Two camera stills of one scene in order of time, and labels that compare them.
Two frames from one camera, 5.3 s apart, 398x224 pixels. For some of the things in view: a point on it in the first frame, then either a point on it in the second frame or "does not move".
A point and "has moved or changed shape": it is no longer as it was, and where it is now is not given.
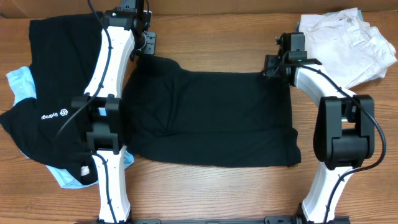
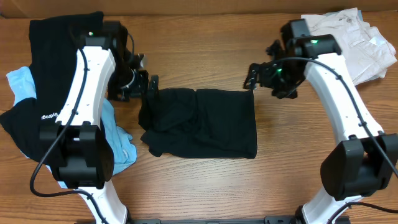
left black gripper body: [150, 42] -> [144, 83]
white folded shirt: [355, 51] does not move
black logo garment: [64, 50] does not move
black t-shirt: [178, 117] has moved or changed shape
